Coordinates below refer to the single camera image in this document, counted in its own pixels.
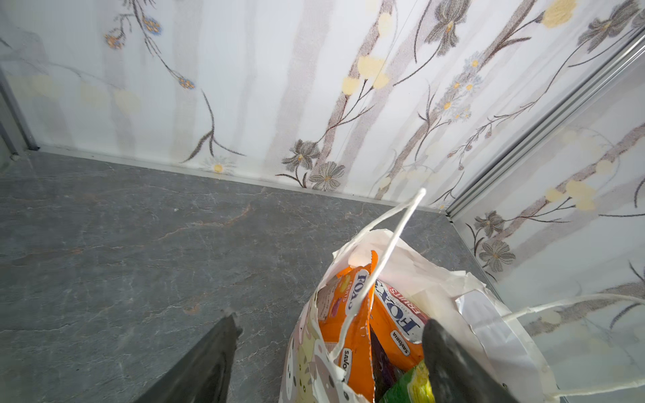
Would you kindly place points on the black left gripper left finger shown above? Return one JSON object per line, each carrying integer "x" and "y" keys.
{"x": 204, "y": 373}

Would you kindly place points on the white cartoon paper bag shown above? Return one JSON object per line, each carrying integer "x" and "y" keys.
{"x": 463, "y": 305}

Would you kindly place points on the red orange Fox's candy bag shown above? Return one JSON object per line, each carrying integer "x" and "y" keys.
{"x": 398, "y": 325}

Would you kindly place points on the small orange snack packet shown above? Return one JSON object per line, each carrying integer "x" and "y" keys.
{"x": 344, "y": 312}

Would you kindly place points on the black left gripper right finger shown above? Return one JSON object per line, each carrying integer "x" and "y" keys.
{"x": 454, "y": 375}

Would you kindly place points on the purple Fox's berries bag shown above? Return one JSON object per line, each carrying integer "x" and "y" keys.
{"x": 385, "y": 374}

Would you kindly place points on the green yellow Fox's candy bag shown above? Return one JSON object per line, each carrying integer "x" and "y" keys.
{"x": 413, "y": 387}

